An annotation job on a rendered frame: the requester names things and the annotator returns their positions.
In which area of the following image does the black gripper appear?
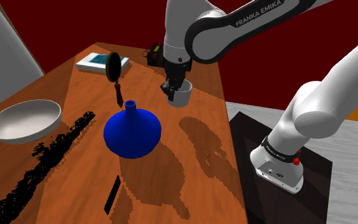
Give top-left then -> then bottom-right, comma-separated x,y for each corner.
161,59 -> 193,102

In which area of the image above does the white cup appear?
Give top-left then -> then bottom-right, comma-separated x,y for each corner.
167,79 -> 193,108

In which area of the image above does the black box yellow label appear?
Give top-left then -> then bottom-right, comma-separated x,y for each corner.
142,43 -> 166,67

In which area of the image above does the blue round vase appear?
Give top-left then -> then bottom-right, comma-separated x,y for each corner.
103,99 -> 162,160

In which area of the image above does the white book teal cover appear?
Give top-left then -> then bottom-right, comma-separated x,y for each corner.
74,52 -> 130,74

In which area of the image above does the thin black flat slab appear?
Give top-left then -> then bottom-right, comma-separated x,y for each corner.
103,175 -> 121,216

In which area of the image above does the white shallow bowl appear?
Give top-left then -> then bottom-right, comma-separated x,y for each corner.
0,99 -> 63,144

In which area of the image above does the dark robot stand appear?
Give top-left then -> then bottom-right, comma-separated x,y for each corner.
228,111 -> 333,224

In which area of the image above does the black frying pan wooden handle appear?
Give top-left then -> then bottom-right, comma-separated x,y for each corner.
105,52 -> 124,109

